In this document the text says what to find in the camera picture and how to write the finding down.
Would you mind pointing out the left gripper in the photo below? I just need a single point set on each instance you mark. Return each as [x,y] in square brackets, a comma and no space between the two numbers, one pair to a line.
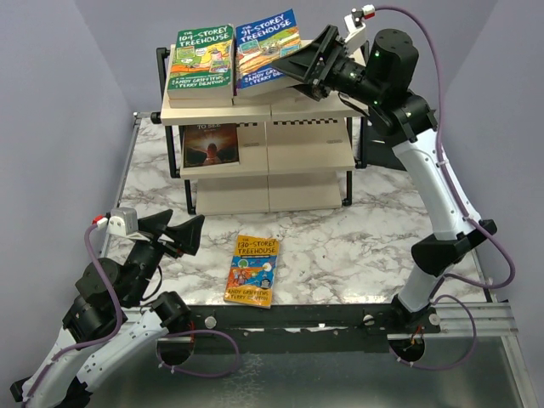
[186,235]

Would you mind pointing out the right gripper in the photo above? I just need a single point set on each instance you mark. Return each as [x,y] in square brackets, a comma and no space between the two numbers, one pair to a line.
[303,64]

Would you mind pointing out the blue 91-Storey Treehouse book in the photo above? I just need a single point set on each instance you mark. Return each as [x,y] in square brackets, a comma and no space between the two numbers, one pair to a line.
[258,44]

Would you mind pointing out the dark Three Days To See book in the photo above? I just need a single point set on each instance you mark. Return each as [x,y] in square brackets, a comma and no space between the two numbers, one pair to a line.
[210,145]

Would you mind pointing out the yellow 130-Storey Treehouse book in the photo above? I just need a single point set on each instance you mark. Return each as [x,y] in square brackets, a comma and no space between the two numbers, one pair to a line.
[252,271]

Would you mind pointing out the green 104-Storey Treehouse book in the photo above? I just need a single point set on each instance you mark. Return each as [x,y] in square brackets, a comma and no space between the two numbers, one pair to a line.
[221,35]

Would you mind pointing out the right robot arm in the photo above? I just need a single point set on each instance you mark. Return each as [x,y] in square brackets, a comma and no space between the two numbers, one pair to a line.
[408,126]

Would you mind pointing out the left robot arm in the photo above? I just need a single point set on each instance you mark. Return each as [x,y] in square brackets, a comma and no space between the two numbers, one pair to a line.
[110,318]

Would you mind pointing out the beige three-tier shelf rack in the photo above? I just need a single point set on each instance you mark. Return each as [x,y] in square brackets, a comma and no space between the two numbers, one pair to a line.
[292,157]

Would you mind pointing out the black box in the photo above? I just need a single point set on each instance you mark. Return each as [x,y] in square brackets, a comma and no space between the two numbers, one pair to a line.
[373,151]

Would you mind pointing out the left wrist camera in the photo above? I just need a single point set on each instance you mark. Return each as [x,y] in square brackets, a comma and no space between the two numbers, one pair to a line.
[123,222]

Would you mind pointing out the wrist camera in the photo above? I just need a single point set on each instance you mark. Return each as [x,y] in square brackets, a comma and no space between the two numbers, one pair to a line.
[123,222]
[355,23]

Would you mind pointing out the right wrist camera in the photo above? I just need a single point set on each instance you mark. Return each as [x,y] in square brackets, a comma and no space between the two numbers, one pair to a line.
[355,23]

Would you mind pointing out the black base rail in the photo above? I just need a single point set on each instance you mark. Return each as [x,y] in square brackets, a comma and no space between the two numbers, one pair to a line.
[289,329]

